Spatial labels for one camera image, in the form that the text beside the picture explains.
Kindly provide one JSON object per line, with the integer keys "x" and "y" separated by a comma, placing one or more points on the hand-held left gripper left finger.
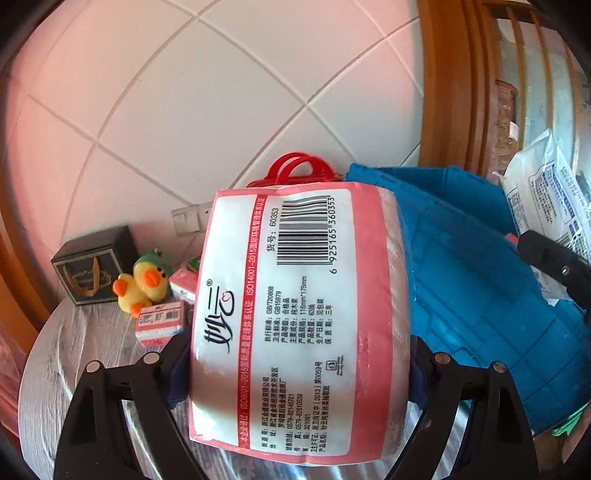
{"x": 178, "y": 383}

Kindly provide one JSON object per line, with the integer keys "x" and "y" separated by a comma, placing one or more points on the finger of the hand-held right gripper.
{"x": 549, "y": 258}

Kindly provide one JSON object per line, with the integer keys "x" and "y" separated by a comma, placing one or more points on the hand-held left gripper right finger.
{"x": 418, "y": 383}

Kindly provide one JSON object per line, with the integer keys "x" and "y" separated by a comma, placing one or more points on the white wet wipes packet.
{"x": 540, "y": 184}

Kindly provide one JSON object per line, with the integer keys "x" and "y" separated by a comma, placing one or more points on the blue plastic crate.
{"x": 461, "y": 277}

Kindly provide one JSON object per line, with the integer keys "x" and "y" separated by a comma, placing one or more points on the green medicine box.
{"x": 194, "y": 264}

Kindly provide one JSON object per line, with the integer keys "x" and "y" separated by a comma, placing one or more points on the pink tissue pack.
{"x": 159, "y": 323}
{"x": 300, "y": 323}
{"x": 184, "y": 284}

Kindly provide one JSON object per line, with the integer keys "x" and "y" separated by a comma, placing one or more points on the yellow duck plush green hat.
{"x": 138, "y": 290}

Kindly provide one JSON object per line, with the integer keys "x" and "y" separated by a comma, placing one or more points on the blue floral tablecloth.
{"x": 69, "y": 341}

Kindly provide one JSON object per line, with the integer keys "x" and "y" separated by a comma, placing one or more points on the green cloth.
{"x": 570, "y": 422}

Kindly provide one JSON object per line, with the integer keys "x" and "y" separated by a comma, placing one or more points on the patterned rolled carpet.
{"x": 506, "y": 120}

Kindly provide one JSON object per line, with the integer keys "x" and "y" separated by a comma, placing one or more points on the black gift box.
{"x": 87, "y": 258}

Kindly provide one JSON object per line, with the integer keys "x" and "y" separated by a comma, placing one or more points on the red small suitcase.
{"x": 271, "y": 171}

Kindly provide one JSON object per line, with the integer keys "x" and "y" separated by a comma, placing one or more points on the white wall socket panel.
{"x": 189, "y": 217}

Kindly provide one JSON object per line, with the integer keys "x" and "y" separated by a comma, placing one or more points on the wooden wall trim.
{"x": 18, "y": 286}

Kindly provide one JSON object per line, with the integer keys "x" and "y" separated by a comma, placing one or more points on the wooden door frame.
{"x": 452, "y": 83}

